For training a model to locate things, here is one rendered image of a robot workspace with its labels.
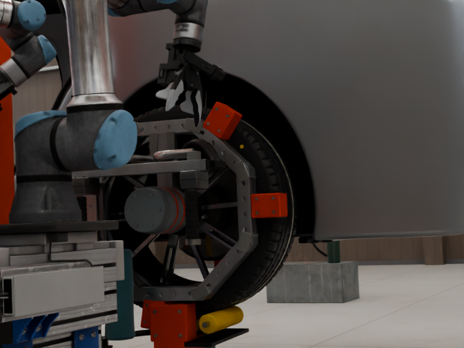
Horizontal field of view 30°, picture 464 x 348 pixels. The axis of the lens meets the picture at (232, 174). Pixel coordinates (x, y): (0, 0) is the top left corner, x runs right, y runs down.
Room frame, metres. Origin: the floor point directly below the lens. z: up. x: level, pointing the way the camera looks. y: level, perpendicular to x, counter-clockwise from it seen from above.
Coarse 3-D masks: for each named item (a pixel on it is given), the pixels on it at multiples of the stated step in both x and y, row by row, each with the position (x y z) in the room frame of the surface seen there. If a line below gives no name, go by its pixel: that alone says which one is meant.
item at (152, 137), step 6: (150, 138) 2.60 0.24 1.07; (156, 138) 2.59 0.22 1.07; (150, 144) 2.60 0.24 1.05; (156, 144) 2.59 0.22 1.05; (150, 150) 2.60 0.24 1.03; (156, 150) 2.59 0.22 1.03; (132, 156) 2.47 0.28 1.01; (138, 156) 2.50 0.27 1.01; (144, 156) 2.53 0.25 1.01; (150, 156) 2.57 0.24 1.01; (132, 162) 2.48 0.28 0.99; (138, 162) 2.50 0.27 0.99; (144, 162) 2.53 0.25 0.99; (150, 162) 2.55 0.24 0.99
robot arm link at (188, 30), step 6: (180, 24) 2.14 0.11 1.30; (186, 24) 2.14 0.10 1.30; (192, 24) 2.14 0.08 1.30; (174, 30) 2.16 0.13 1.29; (180, 30) 2.14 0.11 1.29; (186, 30) 2.14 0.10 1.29; (192, 30) 2.14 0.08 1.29; (198, 30) 2.15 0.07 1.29; (174, 36) 2.16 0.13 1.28; (180, 36) 2.14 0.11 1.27; (186, 36) 2.13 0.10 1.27; (192, 36) 2.14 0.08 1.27; (198, 36) 2.15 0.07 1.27; (198, 42) 2.16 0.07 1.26
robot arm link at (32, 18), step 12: (0, 0) 2.19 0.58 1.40; (12, 0) 2.22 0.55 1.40; (0, 12) 2.18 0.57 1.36; (12, 12) 2.20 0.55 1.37; (24, 12) 2.20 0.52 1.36; (36, 12) 2.21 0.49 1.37; (0, 24) 2.21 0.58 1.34; (12, 24) 2.22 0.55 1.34; (24, 24) 2.21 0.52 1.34; (36, 24) 2.22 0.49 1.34
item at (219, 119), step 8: (216, 104) 2.53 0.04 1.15; (224, 104) 2.57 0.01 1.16; (216, 112) 2.53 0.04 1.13; (224, 112) 2.53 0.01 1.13; (232, 112) 2.52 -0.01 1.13; (208, 120) 2.54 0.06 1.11; (216, 120) 2.53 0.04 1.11; (224, 120) 2.53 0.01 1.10; (232, 120) 2.53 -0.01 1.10; (208, 128) 2.54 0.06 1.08; (216, 128) 2.53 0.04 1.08; (224, 128) 2.53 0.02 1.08; (232, 128) 2.57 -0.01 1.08; (216, 136) 2.54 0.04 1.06; (224, 136) 2.55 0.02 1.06
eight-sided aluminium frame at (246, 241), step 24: (168, 120) 2.59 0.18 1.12; (192, 120) 2.56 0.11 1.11; (216, 144) 2.54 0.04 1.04; (240, 168) 2.51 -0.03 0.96; (240, 192) 2.51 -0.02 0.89; (96, 216) 2.67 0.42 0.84; (240, 216) 2.51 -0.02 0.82; (240, 240) 2.51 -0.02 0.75; (144, 288) 2.62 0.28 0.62; (168, 288) 2.59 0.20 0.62; (192, 288) 2.57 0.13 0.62; (216, 288) 2.59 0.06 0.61
